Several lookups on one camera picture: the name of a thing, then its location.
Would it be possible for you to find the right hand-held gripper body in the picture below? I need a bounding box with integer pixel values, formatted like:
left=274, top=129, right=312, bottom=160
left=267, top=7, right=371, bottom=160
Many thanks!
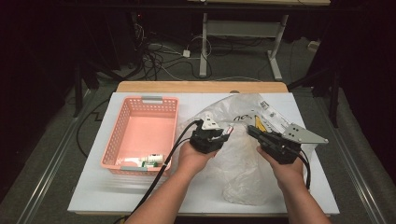
left=257, top=122, right=330, bottom=166

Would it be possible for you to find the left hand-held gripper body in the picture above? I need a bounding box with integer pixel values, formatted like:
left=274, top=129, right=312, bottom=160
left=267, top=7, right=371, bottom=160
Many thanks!
left=189, top=113, right=229, bottom=155

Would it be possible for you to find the clear plastic bag smiley print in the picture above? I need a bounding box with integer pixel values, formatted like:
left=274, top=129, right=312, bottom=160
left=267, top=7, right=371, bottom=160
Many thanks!
left=175, top=92, right=316, bottom=207

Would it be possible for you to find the pink plastic basket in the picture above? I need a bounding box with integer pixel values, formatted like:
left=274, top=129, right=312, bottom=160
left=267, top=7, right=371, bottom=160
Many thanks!
left=100, top=95, right=180, bottom=177

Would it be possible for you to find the person's right hand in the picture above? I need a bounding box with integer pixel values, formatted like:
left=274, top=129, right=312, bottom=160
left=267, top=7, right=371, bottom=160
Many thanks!
left=256, top=145, right=308, bottom=191

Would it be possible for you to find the person's left hand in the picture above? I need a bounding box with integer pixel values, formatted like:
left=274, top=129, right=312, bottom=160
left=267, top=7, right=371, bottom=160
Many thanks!
left=177, top=140, right=219, bottom=181

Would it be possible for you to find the black metal stand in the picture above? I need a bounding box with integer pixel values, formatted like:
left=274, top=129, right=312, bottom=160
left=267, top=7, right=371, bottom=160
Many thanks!
left=288, top=66, right=341, bottom=129

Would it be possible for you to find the flat white packet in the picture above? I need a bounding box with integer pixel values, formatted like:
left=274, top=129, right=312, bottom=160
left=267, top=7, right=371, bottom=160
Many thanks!
left=119, top=156, right=145, bottom=168

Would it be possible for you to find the white power strip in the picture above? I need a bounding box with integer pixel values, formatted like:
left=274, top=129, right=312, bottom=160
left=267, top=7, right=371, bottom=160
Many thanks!
left=306, top=40, right=321, bottom=52

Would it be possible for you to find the white table cover sheet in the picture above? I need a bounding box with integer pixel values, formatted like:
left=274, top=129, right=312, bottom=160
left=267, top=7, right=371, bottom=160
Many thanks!
left=67, top=91, right=340, bottom=216

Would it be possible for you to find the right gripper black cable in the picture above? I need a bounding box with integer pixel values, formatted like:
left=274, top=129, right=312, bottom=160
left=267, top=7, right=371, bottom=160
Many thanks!
left=296, top=148, right=313, bottom=191

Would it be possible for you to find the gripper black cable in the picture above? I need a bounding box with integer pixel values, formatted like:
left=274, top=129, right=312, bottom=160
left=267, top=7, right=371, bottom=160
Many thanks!
left=112, top=119, right=204, bottom=224
left=296, top=148, right=313, bottom=191

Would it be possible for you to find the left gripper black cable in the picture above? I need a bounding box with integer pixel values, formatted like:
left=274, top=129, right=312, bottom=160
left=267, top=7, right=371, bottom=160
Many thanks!
left=112, top=119, right=204, bottom=224

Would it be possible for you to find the tangle of floor cables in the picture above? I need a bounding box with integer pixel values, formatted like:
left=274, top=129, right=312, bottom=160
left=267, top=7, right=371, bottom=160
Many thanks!
left=132, top=22, right=213, bottom=82

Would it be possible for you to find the white metal desk frame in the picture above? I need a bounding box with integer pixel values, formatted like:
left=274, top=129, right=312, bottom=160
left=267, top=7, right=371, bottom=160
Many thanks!
left=186, top=0, right=332, bottom=81

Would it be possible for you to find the black floor cable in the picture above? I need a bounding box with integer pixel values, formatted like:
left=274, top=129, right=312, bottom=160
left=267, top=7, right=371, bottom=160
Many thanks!
left=76, top=98, right=110, bottom=159

